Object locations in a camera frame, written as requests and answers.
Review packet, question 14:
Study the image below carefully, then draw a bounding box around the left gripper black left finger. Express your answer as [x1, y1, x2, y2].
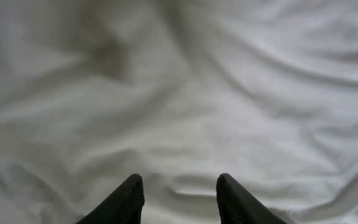
[76, 174, 145, 224]

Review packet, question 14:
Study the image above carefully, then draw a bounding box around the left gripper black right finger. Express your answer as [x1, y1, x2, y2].
[216, 173, 287, 224]

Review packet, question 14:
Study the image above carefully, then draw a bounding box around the white t-shirt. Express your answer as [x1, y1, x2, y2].
[0, 1, 358, 223]

